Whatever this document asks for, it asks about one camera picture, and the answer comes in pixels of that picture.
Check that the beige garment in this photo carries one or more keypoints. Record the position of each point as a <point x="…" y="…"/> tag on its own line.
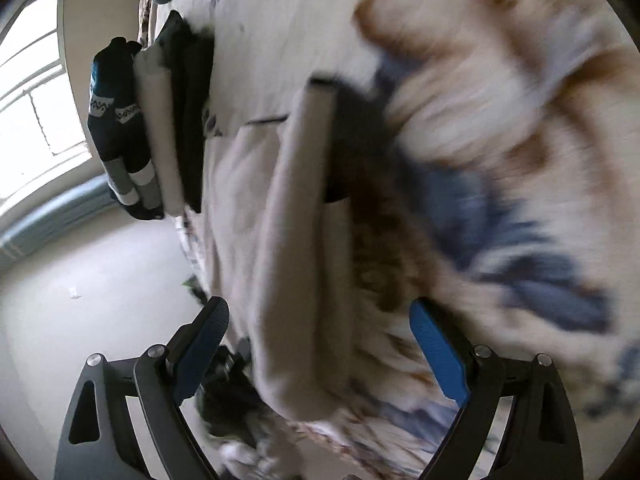
<point x="290" y="260"/>

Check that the black patterned knit garment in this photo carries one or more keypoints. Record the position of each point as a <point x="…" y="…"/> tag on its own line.
<point x="112" y="130"/>

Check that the small white paper scrap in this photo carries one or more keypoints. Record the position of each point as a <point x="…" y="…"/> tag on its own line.
<point x="75" y="292"/>

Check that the floral printed blanket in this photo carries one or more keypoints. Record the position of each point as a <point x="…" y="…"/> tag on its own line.
<point x="500" y="110"/>

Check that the dark cloth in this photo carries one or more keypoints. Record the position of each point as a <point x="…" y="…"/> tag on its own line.
<point x="227" y="405"/>

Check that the grey radiator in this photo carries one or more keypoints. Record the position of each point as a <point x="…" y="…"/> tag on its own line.
<point x="55" y="215"/>

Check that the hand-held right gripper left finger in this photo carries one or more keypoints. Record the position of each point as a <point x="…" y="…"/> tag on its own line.
<point x="197" y="355"/>

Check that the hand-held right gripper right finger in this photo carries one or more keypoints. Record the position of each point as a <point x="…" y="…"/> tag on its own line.
<point x="442" y="355"/>

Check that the window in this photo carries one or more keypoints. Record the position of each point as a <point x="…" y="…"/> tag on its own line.
<point x="35" y="100"/>

